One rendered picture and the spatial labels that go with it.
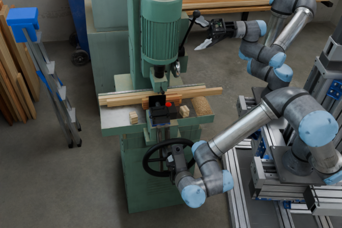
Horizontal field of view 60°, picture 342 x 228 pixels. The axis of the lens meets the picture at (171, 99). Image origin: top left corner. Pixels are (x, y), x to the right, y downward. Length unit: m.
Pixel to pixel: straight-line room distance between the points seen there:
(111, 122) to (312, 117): 0.95
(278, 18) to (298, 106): 0.79
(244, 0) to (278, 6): 2.09
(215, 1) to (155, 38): 2.36
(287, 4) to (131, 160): 1.19
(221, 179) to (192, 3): 2.69
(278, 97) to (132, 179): 1.11
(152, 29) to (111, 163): 1.45
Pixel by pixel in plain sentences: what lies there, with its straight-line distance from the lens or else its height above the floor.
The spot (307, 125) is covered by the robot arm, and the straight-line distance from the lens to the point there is 1.01.
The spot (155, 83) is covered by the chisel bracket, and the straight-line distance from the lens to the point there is 1.50.
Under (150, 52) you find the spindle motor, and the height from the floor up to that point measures 1.26.
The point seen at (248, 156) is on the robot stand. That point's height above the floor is 0.21.
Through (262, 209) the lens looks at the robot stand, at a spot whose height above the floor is 0.21.
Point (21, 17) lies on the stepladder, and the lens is 2.01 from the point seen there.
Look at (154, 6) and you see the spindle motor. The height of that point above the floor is 1.48.
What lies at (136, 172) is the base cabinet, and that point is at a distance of 1.83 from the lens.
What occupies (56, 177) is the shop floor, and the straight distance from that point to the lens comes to 2.50.
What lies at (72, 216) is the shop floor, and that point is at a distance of 2.30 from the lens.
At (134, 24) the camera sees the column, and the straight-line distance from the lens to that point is 1.56.
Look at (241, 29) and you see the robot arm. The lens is 1.39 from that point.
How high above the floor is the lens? 1.99
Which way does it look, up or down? 41 degrees down
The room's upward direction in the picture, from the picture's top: 4 degrees clockwise
